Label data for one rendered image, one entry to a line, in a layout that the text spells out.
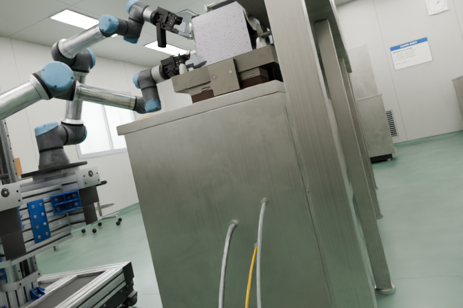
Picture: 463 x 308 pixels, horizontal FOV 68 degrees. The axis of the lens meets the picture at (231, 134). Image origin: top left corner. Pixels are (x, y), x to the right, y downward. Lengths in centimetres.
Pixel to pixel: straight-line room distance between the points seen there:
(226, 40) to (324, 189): 100
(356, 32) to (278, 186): 607
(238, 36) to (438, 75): 581
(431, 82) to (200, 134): 607
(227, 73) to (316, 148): 70
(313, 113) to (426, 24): 659
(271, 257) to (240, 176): 29
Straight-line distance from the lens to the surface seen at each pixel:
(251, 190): 118
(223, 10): 153
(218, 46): 150
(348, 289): 65
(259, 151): 115
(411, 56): 701
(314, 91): 59
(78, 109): 204
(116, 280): 198
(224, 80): 123
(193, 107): 123
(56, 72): 152
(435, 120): 701
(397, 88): 695
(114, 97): 169
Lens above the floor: 73
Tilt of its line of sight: 1 degrees up
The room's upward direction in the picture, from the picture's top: 13 degrees counter-clockwise
